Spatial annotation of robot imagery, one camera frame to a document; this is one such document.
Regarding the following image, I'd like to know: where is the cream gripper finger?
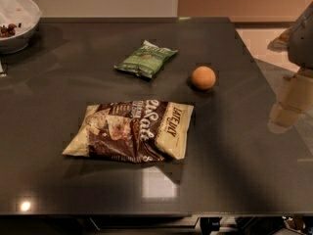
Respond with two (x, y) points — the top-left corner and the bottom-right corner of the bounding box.
(270, 102), (302, 127)

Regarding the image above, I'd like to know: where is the orange ball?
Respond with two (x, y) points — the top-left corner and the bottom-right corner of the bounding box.
(192, 67), (216, 90)

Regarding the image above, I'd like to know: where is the brown chip bag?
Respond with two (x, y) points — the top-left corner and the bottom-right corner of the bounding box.
(64, 100), (194, 164)

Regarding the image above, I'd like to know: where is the green chip bag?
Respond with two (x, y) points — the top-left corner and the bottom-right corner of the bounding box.
(115, 40), (178, 78)

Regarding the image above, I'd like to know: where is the white bowl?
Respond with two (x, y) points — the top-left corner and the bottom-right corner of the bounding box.
(0, 0), (41, 54)

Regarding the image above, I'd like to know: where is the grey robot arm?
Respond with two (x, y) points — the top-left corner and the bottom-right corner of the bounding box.
(269, 2), (313, 133)

